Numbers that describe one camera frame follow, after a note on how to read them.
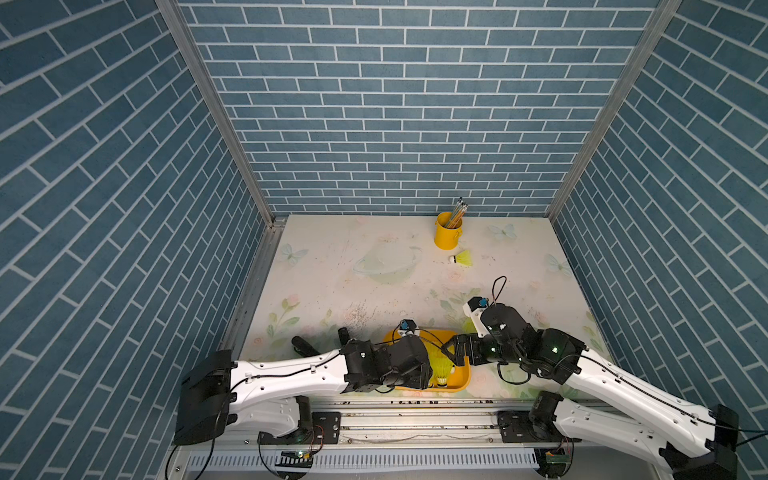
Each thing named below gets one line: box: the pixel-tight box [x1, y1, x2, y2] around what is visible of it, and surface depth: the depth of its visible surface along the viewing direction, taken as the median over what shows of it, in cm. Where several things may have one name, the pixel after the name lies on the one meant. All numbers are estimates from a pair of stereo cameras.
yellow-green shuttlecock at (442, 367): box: [432, 356, 454, 388], surface depth 79 cm
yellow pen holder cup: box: [434, 212, 463, 251], surface depth 110 cm
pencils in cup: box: [444, 196, 469, 229], surface depth 106 cm
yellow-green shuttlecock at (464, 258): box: [450, 250, 473, 266], surface depth 107 cm
